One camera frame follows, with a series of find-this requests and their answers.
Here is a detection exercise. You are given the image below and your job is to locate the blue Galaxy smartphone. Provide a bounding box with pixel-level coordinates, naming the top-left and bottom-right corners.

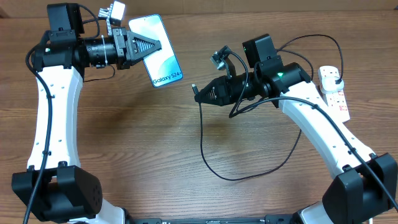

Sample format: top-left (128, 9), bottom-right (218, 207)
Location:
top-left (128, 14), bottom-right (183, 88)

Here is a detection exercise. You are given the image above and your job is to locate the black charger cable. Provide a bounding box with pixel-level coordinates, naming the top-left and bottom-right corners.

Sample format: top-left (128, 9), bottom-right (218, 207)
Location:
top-left (191, 34), bottom-right (345, 182)

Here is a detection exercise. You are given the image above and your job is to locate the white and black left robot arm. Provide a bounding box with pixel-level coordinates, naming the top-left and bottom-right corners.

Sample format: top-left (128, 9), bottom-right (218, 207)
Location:
top-left (12, 1), bottom-right (162, 223)

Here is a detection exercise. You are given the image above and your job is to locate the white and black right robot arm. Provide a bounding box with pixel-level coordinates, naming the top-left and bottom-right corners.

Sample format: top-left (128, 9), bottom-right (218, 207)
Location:
top-left (194, 34), bottom-right (397, 223)

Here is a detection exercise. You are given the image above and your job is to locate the white charger plug adapter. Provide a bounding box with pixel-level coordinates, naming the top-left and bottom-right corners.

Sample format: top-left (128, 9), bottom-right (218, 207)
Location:
top-left (320, 77), bottom-right (345, 94)

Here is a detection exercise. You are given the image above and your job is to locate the white power strip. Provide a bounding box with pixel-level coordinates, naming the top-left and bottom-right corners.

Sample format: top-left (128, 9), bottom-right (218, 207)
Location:
top-left (317, 65), bottom-right (350, 123)

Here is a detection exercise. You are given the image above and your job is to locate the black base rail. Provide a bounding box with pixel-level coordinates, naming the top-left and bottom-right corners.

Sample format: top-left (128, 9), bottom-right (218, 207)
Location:
top-left (126, 214), bottom-right (295, 224)

